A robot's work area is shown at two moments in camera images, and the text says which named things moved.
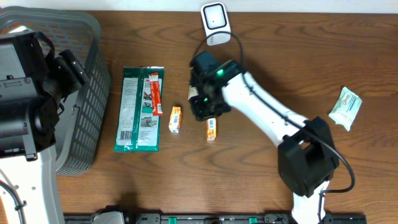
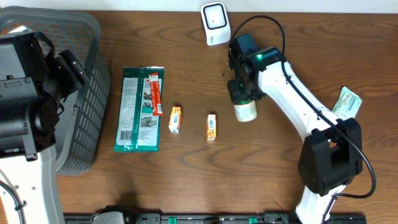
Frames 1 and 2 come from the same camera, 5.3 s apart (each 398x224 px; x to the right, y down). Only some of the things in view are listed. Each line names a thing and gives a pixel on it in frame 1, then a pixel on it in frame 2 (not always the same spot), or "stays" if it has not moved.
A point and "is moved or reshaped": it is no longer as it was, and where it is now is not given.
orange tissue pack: [175, 119] stays
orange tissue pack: [211, 129] stays
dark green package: [138, 125] stays
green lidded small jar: [193, 92] is moved or reshaped
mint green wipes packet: [346, 109] stays
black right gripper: [201, 114] -> [237, 96]
